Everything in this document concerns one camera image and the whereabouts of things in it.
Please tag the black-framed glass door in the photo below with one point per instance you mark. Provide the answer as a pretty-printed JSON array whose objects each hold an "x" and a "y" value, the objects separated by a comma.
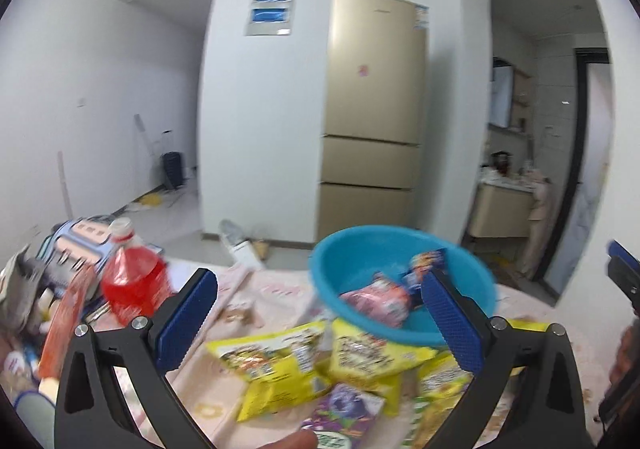
[{"x": 580, "y": 169}]

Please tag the mop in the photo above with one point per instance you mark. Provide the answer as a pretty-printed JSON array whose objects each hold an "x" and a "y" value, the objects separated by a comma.
[{"x": 142, "y": 134}]

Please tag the silver foil bag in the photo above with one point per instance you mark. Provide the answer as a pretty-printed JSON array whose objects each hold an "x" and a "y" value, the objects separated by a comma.
[{"x": 20, "y": 289}]

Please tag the wooden wall shelf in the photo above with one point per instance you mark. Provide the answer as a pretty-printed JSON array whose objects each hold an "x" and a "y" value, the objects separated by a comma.
[{"x": 522, "y": 99}]

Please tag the gold refrigerator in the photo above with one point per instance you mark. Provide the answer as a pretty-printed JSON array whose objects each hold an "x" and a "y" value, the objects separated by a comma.
[{"x": 370, "y": 104}]

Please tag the beige vanity cabinet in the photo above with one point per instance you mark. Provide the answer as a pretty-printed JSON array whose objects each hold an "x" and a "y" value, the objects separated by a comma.
[{"x": 500, "y": 209}]

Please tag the yellow busy-print snack packet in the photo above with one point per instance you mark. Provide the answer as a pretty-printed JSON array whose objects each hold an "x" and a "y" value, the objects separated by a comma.
[{"x": 275, "y": 374}]

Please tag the pink printed blanket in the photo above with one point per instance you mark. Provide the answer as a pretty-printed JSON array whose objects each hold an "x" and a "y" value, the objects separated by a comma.
[{"x": 280, "y": 289}]

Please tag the blue plastic basin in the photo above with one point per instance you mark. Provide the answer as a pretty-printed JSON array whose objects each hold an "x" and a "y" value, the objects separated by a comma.
[{"x": 350, "y": 269}]

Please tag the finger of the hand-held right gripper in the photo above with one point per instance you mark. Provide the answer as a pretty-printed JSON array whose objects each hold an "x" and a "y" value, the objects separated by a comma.
[{"x": 622, "y": 261}]

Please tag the clear plastic bag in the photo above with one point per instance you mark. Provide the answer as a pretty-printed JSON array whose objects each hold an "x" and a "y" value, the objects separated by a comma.
[{"x": 232, "y": 230}]

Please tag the wooden stick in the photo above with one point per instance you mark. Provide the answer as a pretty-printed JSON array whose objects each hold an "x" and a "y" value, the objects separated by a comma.
[{"x": 63, "y": 184}]

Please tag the hanging beige towel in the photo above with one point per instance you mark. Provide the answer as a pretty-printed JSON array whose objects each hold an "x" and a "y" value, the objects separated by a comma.
[{"x": 537, "y": 224}]

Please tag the blue and white printed box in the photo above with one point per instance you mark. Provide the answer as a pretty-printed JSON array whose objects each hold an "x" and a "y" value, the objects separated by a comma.
[{"x": 80, "y": 239}]

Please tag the wall mirror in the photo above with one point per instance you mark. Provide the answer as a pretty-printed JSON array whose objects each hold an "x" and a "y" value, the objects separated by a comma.
[{"x": 501, "y": 94}]

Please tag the yellow potato chips packet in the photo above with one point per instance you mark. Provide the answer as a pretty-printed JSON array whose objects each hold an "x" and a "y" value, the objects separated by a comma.
[{"x": 365, "y": 349}]

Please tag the dark suitcase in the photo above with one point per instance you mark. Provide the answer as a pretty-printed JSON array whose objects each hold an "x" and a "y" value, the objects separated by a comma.
[{"x": 172, "y": 166}]

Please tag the wall electrical panel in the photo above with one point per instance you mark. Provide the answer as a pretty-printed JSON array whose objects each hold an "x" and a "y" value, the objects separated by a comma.
[{"x": 270, "y": 9}]

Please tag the pink snack packet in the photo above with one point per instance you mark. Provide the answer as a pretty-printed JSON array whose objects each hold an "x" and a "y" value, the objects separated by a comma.
[{"x": 380, "y": 301}]

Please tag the purple snack packet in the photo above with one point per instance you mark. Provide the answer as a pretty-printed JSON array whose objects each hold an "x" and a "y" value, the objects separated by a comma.
[{"x": 345, "y": 409}]

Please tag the orange snack packet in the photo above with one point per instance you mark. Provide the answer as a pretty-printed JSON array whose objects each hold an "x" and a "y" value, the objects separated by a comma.
[{"x": 65, "y": 319}]

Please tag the blue snack packet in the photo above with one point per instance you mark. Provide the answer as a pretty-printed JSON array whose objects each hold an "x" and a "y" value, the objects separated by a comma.
[{"x": 425, "y": 265}]

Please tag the person's right hand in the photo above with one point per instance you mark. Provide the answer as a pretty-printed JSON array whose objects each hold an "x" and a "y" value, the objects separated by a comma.
[{"x": 625, "y": 346}]

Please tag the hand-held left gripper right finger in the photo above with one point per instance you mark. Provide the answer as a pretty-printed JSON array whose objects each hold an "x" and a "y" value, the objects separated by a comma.
[{"x": 450, "y": 324}]

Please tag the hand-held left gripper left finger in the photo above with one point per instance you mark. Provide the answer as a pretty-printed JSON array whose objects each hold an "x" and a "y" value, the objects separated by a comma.
[{"x": 185, "y": 324}]

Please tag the red drink bottle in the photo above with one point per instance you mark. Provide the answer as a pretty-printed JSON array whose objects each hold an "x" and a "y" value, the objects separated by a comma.
[{"x": 132, "y": 279}]

